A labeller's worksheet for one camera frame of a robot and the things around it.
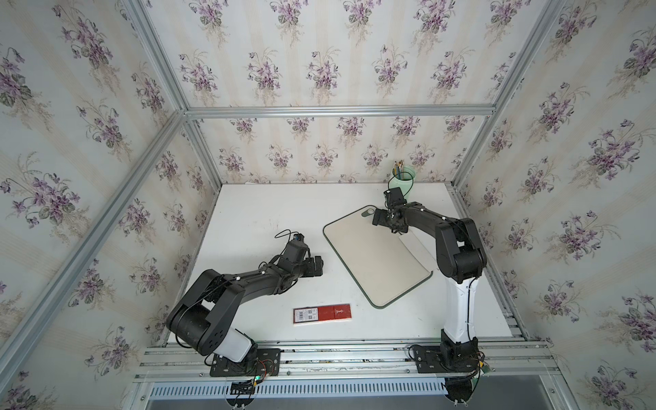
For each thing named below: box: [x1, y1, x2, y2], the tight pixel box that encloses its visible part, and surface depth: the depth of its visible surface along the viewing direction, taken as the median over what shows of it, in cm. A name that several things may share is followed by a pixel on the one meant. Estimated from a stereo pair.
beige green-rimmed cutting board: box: [322, 205, 434, 309], surface depth 97 cm
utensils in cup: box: [393, 158, 405, 180], surface depth 106 cm
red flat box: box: [292, 303, 352, 324], surface depth 83 cm
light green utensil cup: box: [388, 164, 416, 203], surface depth 106 cm
